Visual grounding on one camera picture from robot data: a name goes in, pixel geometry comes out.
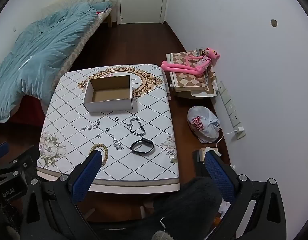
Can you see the white wall socket strip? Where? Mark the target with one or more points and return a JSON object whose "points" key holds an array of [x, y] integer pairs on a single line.
{"points": [[230, 105]]}

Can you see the small beige box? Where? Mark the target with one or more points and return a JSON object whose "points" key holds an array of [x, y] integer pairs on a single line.
{"points": [[203, 152]]}

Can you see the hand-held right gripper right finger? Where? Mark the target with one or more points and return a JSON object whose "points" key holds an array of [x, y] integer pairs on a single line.
{"points": [[218, 177]]}

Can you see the bed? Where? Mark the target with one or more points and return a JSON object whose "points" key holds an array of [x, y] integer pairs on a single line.
{"points": [[81, 45]]}

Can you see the white plastic bag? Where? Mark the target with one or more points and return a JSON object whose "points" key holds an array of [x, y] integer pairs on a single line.
{"points": [[201, 125]]}

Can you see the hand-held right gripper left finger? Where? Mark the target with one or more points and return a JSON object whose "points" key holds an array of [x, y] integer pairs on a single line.
{"points": [[86, 173]]}

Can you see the pink plush toy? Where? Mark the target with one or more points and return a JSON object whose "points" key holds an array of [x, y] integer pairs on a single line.
{"points": [[196, 67]]}

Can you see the white charger plug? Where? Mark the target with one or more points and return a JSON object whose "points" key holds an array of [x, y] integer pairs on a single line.
{"points": [[240, 130]]}

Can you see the blue duvet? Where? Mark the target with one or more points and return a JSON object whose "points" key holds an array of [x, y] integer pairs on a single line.
{"points": [[44, 50]]}

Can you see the brown checkered folded blanket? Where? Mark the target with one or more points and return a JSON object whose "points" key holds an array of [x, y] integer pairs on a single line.
{"points": [[186, 82]]}

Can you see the dark fleece garment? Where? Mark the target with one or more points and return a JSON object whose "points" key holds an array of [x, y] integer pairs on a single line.
{"points": [[188, 205]]}

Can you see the white diamond-patterned tablecloth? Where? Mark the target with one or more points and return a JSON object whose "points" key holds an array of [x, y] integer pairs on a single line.
{"points": [[149, 120]]}

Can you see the white door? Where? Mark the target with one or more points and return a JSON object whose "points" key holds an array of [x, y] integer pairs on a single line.
{"points": [[141, 0]]}

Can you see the teal pillow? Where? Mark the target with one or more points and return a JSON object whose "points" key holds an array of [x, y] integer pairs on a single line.
{"points": [[104, 5]]}

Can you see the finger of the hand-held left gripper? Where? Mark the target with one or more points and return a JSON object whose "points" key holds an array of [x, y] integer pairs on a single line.
{"points": [[25, 158], [0, 150]]}

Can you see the white cardboard box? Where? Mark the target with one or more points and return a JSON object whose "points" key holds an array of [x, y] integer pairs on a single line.
{"points": [[109, 106]]}

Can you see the black smart band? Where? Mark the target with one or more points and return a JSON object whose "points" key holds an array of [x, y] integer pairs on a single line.
{"points": [[147, 142]]}

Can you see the black stand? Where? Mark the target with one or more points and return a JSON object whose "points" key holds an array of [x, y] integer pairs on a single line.
{"points": [[198, 167]]}

